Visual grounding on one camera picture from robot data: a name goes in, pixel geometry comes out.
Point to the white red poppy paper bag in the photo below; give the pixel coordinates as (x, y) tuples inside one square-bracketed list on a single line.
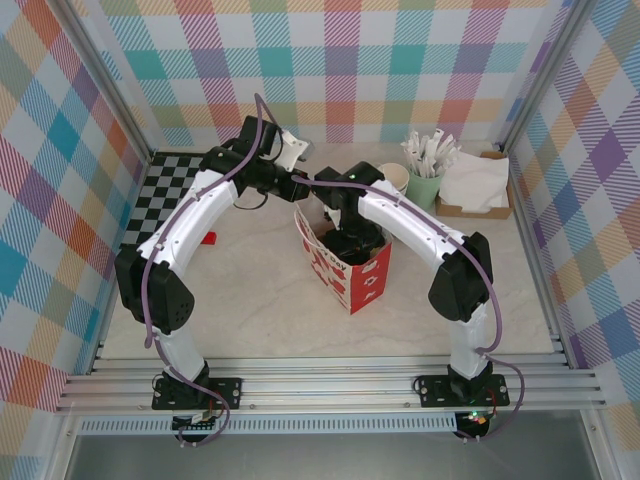
[(367, 285)]

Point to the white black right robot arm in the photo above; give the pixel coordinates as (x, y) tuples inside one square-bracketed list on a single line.
[(400, 215)]

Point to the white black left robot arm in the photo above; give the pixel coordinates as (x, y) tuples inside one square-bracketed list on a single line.
[(190, 220)]

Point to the small red block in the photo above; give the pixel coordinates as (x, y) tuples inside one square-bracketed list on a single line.
[(210, 238)]

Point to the stack of paper cups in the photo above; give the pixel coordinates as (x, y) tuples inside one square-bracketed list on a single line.
[(397, 172)]

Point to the mint green cylindrical holder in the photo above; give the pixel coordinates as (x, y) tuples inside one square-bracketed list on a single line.
[(425, 195)]

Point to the white paper wrapped straw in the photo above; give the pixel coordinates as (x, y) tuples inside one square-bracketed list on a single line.
[(419, 147), (436, 145), (429, 155), (451, 156), (411, 155), (446, 152)]

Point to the black grey chessboard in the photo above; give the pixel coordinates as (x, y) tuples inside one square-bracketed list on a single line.
[(150, 200)]

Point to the white paper napkin stack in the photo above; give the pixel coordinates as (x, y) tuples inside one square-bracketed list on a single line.
[(475, 180)]

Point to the brown cardboard napkin box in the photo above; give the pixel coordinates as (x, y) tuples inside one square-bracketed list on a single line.
[(492, 214)]

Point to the small circuit board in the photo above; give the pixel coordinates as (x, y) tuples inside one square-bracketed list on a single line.
[(197, 422), (475, 419)]

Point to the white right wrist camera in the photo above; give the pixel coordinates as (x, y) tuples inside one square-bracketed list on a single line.
[(332, 217)]

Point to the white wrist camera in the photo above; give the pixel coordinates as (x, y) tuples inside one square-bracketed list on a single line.
[(292, 150), (332, 217)]

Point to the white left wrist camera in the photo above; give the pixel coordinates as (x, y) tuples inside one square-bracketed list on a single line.
[(292, 150)]

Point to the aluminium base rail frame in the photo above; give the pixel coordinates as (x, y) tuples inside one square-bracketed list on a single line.
[(325, 385)]

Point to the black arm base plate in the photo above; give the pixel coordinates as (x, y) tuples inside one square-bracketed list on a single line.
[(227, 392), (432, 390)]

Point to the aluminium frame post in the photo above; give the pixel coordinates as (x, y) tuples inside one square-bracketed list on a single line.
[(107, 75), (547, 70)]

